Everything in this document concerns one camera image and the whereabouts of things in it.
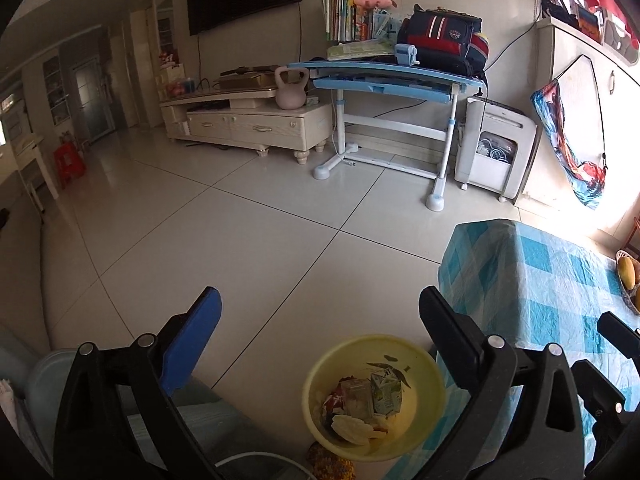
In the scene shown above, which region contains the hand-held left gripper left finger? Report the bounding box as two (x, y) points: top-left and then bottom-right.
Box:
(52, 286), (223, 480)

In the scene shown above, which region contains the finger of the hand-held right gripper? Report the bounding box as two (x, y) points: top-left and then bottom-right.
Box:
(571, 359), (628, 411)
(597, 311), (640, 356)

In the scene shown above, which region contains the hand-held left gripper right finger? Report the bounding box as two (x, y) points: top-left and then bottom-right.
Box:
(419, 285), (588, 480)

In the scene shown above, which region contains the yellow plastic basin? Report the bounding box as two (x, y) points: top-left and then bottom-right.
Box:
(302, 334), (447, 462)

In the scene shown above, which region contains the blue white checkered tablecloth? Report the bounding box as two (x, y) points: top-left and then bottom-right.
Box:
(385, 217), (640, 480)

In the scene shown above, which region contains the brown drink carton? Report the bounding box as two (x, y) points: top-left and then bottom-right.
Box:
(340, 379), (375, 420)

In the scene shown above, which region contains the white round container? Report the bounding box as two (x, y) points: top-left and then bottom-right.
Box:
(215, 452), (313, 480)

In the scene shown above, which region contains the colourful printed hanging bag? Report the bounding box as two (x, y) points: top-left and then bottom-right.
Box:
(530, 52), (613, 211)

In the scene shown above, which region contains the orange patterned object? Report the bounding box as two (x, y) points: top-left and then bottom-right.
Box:
(306, 442), (357, 480)

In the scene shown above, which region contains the white air purifier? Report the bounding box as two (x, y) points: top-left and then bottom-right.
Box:
(454, 97), (538, 203)

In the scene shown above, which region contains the red plastic stool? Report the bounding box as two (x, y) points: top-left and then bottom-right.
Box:
(52, 142), (86, 188)

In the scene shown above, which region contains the cream television stand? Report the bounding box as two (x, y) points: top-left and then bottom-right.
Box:
(159, 85), (333, 165)

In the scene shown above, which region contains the white side table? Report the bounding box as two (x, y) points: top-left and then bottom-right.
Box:
(12, 132), (58, 211)

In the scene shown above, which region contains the blue white study desk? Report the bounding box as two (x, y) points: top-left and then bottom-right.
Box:
(287, 60), (488, 211)

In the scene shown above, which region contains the grey door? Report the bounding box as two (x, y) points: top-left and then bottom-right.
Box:
(70, 52), (117, 146)

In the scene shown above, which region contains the brown cardboard box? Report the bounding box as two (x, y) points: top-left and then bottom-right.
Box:
(220, 72), (273, 93)

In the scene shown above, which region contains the white gift bag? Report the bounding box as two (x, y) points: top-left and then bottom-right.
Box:
(157, 50), (188, 101)

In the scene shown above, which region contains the beige kettlebell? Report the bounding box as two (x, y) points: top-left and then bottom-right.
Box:
(274, 67), (311, 111)

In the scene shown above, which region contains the blue pencil sharpener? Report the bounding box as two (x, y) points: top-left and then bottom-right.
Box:
(395, 44), (422, 67)

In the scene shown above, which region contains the white cabinet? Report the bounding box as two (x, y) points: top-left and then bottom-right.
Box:
(515, 15), (640, 241)

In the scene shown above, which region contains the white grey plastic seat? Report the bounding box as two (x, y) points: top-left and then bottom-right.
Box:
(602, 12), (640, 68)

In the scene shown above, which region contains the open book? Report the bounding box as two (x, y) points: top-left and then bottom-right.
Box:
(326, 40), (398, 61)

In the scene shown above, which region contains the navy red backpack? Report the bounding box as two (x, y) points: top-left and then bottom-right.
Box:
(396, 5), (488, 78)

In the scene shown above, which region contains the orange blue box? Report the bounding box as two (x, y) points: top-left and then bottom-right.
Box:
(575, 5), (603, 43)

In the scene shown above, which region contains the black bag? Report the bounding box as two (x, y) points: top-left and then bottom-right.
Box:
(541, 0), (576, 23)

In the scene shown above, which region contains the row of books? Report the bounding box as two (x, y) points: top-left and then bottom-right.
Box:
(321, 0), (373, 43)

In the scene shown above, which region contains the black wire fruit basket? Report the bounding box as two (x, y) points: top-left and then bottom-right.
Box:
(615, 249), (640, 317)

